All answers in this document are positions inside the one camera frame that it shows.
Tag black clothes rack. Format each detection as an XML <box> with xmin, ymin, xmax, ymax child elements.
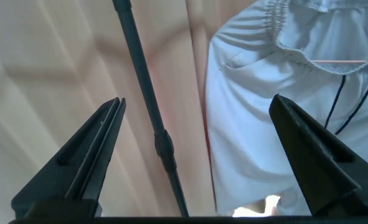
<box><xmin>111</xmin><ymin>0</ymin><xmax>191</xmax><ymax>218</ymax></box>

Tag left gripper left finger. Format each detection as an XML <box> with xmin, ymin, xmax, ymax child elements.
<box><xmin>11</xmin><ymin>96</ymin><xmax>127</xmax><ymax>218</ymax></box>

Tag beige curtain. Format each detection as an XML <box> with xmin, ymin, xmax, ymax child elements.
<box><xmin>0</xmin><ymin>0</ymin><xmax>265</xmax><ymax>218</ymax></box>

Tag pale grey shorts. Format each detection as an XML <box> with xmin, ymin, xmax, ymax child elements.
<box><xmin>204</xmin><ymin>0</ymin><xmax>368</xmax><ymax>217</ymax></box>

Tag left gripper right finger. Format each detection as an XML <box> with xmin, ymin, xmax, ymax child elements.
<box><xmin>268</xmin><ymin>94</ymin><xmax>368</xmax><ymax>217</ymax></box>

